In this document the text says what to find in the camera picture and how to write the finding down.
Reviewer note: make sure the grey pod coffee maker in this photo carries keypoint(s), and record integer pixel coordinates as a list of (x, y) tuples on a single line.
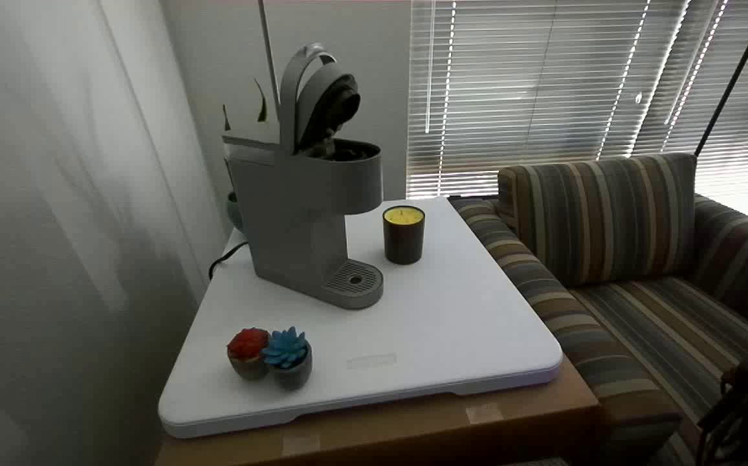
[(303, 207)]

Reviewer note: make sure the yellow candle in dark jar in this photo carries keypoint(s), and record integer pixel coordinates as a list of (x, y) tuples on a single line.
[(404, 233)]

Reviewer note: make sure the thin grey pole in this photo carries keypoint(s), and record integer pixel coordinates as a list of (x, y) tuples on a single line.
[(270, 59)]

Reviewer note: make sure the brown cardboard box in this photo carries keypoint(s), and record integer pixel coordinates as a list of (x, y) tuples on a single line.
[(478, 423)]

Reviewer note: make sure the white window blinds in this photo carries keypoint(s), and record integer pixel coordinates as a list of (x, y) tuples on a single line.
[(545, 79)]

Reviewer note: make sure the striped fabric sofa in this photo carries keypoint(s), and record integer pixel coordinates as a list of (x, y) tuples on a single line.
[(607, 224)]

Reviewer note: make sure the black slanted stand pole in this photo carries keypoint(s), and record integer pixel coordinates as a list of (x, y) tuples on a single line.
[(736, 73)]

